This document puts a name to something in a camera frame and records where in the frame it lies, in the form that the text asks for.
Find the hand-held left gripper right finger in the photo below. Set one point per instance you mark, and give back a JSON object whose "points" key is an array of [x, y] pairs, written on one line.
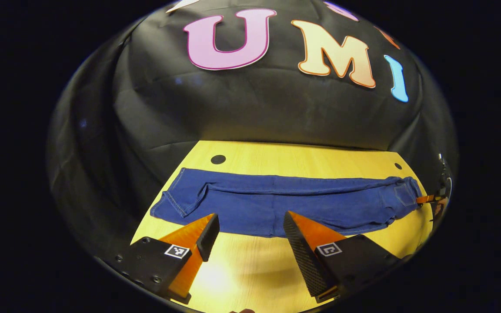
{"points": [[300, 256]]}

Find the blue jeans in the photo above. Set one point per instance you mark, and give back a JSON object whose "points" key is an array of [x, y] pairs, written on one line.
{"points": [[276, 206]]}

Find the black backdrop cloth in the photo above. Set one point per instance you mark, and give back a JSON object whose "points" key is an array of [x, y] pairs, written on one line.
{"points": [[250, 108]]}

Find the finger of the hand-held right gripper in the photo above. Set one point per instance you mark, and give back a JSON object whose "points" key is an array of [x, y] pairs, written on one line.
{"points": [[429, 199]]}

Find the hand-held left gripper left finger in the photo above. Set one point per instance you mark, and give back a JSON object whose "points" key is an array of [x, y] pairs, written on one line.
{"points": [[210, 237]]}

